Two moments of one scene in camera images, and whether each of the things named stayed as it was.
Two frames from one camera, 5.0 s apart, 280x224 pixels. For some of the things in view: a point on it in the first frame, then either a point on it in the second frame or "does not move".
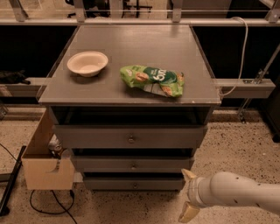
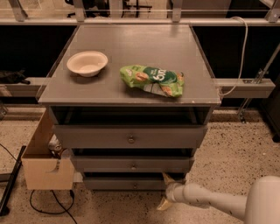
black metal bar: (4, 208) does not move
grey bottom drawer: (135, 184) does not move
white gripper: (192, 190) to (172, 192)
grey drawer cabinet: (129, 104) does not move
